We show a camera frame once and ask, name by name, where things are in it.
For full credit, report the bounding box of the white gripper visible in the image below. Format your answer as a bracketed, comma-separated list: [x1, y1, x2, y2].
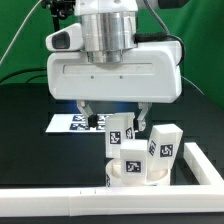
[47, 41, 182, 131]

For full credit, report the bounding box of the white round stool seat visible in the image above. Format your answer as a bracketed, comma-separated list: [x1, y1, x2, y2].
[106, 159, 171, 187]

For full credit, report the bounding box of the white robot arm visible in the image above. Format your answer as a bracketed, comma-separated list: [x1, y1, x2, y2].
[46, 0, 189, 131]

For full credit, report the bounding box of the white marker sheet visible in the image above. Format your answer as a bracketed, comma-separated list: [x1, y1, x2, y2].
[46, 114, 109, 133]

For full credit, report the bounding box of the white L-shaped fence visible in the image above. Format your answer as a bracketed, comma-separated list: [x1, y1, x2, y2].
[0, 142, 224, 217]

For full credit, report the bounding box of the black cable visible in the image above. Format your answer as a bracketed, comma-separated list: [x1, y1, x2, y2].
[0, 68, 48, 85]

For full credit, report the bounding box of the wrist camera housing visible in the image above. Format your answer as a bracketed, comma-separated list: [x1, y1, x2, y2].
[45, 23, 84, 52]

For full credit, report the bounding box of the black camera stand pole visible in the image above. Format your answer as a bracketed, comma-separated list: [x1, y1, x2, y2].
[41, 0, 76, 31]

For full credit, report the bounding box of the white cable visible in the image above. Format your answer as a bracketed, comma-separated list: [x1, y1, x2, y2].
[0, 0, 43, 66]

